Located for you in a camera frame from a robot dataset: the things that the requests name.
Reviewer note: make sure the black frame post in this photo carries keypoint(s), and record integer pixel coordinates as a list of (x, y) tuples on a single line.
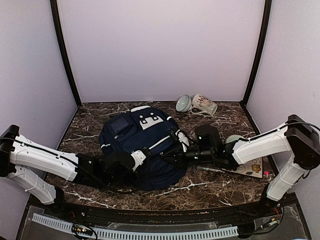
[(63, 51), (258, 53)]

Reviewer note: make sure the clear pen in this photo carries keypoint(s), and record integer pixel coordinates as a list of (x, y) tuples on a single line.
[(210, 169)]

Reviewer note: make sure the grey slotted cable duct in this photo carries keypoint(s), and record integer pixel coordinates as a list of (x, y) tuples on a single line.
[(122, 231)]

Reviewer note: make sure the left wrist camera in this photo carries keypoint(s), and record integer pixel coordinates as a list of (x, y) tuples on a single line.
[(139, 157)]

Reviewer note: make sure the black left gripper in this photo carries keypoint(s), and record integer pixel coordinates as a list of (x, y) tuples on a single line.
[(130, 181)]

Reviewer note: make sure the right black frame post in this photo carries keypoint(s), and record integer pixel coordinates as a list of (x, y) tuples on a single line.
[(258, 53)]

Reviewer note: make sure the small green circuit board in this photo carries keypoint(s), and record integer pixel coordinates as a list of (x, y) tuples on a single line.
[(81, 230)]

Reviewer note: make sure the white floral mug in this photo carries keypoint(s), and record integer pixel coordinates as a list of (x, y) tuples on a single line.
[(203, 105)]

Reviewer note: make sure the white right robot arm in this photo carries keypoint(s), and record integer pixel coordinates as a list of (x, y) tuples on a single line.
[(301, 139)]

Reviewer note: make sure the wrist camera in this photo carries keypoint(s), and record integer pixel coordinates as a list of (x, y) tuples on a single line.
[(184, 141), (139, 157)]

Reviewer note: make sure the navy blue student backpack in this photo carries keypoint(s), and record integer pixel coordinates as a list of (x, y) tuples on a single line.
[(151, 137)]

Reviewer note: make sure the tipped celadon bowl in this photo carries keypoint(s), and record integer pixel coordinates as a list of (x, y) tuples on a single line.
[(183, 104)]

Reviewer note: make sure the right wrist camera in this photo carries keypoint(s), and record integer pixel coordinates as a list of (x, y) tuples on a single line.
[(184, 141)]

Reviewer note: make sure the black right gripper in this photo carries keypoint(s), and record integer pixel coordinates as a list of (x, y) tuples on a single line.
[(179, 155)]

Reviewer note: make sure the black front rail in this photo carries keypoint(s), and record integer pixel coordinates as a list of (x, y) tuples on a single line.
[(239, 214)]

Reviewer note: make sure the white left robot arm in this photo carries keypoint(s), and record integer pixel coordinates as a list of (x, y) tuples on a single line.
[(19, 156)]

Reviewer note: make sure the upright celadon bowl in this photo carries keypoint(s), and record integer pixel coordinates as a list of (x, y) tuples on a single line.
[(232, 138)]

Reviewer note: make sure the left black frame post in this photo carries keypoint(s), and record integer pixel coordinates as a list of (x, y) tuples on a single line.
[(63, 51)]

